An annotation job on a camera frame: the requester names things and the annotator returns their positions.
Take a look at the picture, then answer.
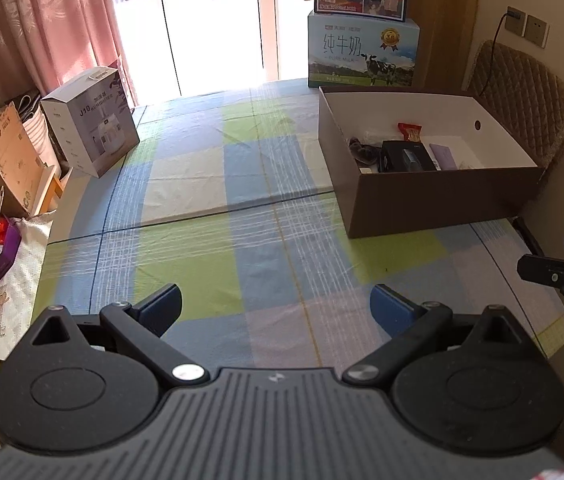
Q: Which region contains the black metal frame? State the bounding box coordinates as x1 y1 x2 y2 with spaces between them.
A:
511 215 547 258

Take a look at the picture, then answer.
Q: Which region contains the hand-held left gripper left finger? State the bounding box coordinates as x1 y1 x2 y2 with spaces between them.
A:
30 283 211 387

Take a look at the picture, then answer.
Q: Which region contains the chair with quilted brown cover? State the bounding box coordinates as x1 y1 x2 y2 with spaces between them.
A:
462 40 564 201

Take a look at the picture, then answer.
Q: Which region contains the black power cable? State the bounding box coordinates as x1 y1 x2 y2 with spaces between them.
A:
477 12 513 97

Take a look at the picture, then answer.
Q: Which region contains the beige wall socket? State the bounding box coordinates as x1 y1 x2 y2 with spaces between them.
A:
506 6 528 37

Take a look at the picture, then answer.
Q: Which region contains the red snack packet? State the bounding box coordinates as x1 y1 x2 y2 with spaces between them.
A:
397 122 423 143

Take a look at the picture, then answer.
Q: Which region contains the black hair tie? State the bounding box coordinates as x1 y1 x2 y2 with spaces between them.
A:
346 136 383 163

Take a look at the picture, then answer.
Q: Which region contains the light printed flat cardboard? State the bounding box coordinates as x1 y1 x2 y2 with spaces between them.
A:
0 102 48 211

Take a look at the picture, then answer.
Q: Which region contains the black shaver box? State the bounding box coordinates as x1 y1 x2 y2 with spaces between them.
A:
378 140 438 173

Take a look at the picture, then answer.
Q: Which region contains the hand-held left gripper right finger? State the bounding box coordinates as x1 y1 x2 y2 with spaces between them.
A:
343 284 531 387

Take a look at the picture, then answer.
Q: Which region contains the purple case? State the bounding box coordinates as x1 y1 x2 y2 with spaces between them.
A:
429 142 459 171

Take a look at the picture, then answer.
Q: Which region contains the glass balcony door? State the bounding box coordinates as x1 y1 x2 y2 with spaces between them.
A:
102 0 313 98

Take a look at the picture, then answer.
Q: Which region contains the brown cardboard storage box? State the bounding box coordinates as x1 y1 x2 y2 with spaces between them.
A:
318 86 548 239

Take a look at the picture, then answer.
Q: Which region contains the pink curtain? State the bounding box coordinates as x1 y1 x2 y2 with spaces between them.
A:
0 0 138 106

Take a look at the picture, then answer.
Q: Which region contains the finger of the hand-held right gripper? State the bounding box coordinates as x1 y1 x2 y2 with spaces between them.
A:
517 254 564 289

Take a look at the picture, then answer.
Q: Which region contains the white humidifier box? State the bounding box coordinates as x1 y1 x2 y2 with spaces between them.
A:
40 66 141 178

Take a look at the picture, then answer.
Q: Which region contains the white striped paper bag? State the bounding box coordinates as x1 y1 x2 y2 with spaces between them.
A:
17 91 63 171

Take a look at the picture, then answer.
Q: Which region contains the desktop with checked cloth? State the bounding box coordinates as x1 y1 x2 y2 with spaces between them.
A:
32 77 564 361

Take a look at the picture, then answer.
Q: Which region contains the cream printed bedsheet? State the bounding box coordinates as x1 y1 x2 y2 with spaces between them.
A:
0 210 55 466

